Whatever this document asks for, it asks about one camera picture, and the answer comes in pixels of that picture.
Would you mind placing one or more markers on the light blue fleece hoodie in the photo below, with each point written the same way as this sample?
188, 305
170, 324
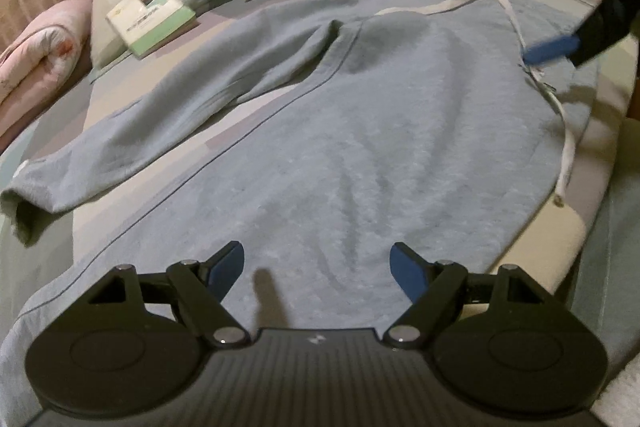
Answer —
320, 132

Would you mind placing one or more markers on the pink folded quilt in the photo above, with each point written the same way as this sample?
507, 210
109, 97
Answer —
35, 62

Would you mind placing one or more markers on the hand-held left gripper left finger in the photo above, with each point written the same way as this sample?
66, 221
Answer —
227, 269

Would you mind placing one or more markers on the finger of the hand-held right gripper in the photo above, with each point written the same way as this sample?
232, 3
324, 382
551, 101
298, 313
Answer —
547, 49

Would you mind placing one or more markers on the patchwork bed sheet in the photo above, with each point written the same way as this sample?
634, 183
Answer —
50, 107

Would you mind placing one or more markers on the white and green book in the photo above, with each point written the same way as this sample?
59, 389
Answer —
150, 14

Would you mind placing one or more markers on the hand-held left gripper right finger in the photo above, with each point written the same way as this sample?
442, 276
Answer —
407, 272

